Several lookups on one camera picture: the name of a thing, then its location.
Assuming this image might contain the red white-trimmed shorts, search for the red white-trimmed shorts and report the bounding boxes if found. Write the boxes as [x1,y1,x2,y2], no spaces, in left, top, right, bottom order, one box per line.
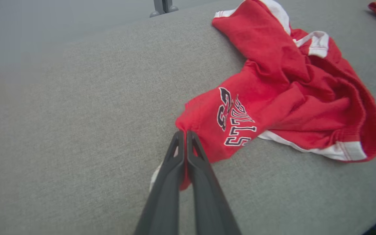
[149,0,376,192]

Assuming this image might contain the grey metal post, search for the grey metal post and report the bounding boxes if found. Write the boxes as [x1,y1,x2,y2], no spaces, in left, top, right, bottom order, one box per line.
[149,0,179,18]

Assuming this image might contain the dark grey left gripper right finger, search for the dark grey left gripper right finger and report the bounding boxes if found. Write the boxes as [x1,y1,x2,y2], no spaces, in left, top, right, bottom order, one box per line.
[186,131,243,235]

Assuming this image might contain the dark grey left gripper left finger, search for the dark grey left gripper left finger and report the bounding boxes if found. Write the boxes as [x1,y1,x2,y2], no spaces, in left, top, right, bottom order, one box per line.
[134,131,186,235]

